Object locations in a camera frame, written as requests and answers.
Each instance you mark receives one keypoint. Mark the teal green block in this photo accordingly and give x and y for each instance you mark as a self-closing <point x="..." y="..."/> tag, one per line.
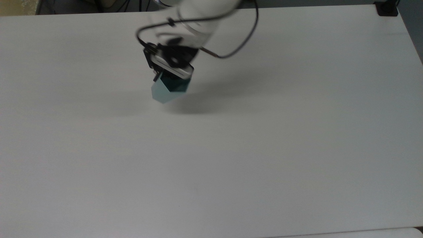
<point x="163" y="92"/>

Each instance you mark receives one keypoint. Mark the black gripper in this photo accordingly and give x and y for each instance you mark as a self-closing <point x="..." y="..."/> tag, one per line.
<point x="149" y="56"/>

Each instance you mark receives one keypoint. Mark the yellowish wooden board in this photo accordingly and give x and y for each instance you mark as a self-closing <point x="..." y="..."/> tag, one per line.
<point x="16" y="6"/>

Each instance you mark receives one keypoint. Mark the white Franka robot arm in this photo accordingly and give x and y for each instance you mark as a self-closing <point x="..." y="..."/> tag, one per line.
<point x="198" y="26"/>

